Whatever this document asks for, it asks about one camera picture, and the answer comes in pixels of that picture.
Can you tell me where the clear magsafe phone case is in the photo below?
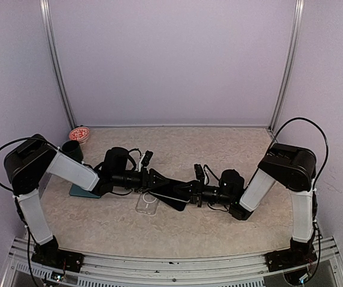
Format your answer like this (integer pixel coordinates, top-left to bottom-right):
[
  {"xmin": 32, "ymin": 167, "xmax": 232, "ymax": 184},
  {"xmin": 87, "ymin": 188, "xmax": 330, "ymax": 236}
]
[{"xmin": 135, "ymin": 192, "xmax": 159, "ymax": 215}]

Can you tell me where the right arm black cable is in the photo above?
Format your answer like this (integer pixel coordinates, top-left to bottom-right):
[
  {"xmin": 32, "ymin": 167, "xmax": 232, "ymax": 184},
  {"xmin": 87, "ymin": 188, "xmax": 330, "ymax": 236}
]
[{"xmin": 271, "ymin": 117, "xmax": 330, "ymax": 270}]

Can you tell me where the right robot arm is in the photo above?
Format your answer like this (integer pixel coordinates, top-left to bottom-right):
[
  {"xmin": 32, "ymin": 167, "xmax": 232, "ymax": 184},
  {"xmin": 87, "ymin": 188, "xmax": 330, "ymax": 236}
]
[{"xmin": 173, "ymin": 143, "xmax": 317, "ymax": 265}]

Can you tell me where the left aluminium frame post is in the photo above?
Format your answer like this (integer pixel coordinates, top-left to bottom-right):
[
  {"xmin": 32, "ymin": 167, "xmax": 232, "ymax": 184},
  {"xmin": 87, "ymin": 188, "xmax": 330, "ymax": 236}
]
[{"xmin": 40, "ymin": 0, "xmax": 77, "ymax": 130}]

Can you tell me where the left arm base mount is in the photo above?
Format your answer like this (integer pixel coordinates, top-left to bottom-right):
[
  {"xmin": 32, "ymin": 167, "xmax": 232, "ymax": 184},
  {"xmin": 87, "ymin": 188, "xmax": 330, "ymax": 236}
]
[{"xmin": 32, "ymin": 249, "xmax": 84, "ymax": 273}]

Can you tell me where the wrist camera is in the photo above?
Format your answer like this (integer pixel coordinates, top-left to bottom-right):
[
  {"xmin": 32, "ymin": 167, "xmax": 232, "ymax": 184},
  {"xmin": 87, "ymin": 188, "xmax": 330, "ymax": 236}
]
[
  {"xmin": 194, "ymin": 164, "xmax": 207, "ymax": 184},
  {"xmin": 139, "ymin": 151, "xmax": 153, "ymax": 167}
]

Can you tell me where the black cup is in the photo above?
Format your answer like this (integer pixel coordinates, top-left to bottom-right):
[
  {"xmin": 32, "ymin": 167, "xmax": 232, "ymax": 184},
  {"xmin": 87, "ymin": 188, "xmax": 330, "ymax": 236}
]
[{"xmin": 62, "ymin": 140, "xmax": 84, "ymax": 162}]

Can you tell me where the black phone with silver edge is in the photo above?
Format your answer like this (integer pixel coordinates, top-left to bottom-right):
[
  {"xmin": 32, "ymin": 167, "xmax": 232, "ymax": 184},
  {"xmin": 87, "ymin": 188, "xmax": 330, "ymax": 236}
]
[{"xmin": 150, "ymin": 179, "xmax": 190, "ymax": 203}]

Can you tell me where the teal green phone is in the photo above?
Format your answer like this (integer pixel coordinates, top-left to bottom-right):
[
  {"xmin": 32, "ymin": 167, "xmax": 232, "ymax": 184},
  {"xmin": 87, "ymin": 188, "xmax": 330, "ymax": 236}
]
[{"xmin": 69, "ymin": 184, "xmax": 101, "ymax": 199}]

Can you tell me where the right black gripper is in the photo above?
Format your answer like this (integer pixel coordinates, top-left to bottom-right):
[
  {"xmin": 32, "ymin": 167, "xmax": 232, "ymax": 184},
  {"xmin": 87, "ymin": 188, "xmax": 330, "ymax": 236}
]
[{"xmin": 173, "ymin": 178, "xmax": 233, "ymax": 207}]

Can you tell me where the right aluminium frame post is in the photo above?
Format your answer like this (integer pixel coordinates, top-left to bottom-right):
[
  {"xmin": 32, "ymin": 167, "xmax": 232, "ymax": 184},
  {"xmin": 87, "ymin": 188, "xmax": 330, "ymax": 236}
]
[{"xmin": 268, "ymin": 0, "xmax": 305, "ymax": 132}]

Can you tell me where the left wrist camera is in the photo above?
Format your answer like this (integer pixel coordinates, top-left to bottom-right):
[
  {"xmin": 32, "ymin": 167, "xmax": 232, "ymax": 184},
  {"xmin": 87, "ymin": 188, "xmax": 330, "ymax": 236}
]
[{"xmin": 139, "ymin": 151, "xmax": 153, "ymax": 167}]

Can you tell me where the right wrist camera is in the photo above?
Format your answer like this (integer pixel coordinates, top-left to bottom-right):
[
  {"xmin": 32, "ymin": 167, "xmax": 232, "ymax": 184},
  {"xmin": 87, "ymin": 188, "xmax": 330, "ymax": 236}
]
[{"xmin": 194, "ymin": 164, "xmax": 207, "ymax": 184}]

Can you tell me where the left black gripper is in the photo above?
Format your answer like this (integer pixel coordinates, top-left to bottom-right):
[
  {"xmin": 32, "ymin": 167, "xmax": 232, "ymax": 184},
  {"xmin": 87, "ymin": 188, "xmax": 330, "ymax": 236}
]
[{"xmin": 113, "ymin": 167, "xmax": 170, "ymax": 193}]

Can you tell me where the aluminium frame post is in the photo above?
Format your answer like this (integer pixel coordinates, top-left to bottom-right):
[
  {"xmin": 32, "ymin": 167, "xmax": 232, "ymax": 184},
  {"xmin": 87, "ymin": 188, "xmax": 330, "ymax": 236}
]
[
  {"xmin": 268, "ymin": 0, "xmax": 305, "ymax": 132},
  {"xmin": 40, "ymin": 0, "xmax": 77, "ymax": 130}
]

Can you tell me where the red white patterned bowl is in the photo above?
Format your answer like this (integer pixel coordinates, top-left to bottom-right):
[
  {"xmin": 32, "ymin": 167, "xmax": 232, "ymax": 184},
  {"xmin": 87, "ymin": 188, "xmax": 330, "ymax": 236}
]
[{"xmin": 68, "ymin": 126, "xmax": 90, "ymax": 145}]

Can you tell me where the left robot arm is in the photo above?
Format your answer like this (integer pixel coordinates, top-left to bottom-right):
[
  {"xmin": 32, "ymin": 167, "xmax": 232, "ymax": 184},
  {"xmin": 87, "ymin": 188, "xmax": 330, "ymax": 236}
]
[{"xmin": 4, "ymin": 134, "xmax": 170, "ymax": 266}]

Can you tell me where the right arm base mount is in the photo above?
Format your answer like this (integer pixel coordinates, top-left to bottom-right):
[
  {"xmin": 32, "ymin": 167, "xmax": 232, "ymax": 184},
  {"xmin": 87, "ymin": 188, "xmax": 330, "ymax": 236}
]
[{"xmin": 265, "ymin": 249, "xmax": 317, "ymax": 272}]

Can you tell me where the front aluminium rail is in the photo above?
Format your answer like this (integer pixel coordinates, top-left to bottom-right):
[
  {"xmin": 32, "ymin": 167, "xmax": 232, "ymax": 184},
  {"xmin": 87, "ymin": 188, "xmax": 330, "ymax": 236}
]
[{"xmin": 0, "ymin": 236, "xmax": 343, "ymax": 287}]

